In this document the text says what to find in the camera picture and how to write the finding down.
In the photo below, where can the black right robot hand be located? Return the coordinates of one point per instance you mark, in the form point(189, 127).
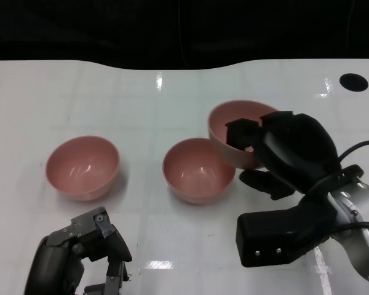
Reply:
point(298, 144)

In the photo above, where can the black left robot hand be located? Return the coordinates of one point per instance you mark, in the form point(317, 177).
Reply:
point(55, 264)

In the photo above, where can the pink bowl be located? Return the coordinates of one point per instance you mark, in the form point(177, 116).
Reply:
point(83, 169)
point(193, 175)
point(243, 110)

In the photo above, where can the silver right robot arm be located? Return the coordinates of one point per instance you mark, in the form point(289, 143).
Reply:
point(356, 209)

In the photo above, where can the black round table grommet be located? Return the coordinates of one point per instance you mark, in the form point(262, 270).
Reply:
point(353, 82)

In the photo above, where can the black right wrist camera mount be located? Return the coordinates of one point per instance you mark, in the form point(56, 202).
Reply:
point(270, 236)

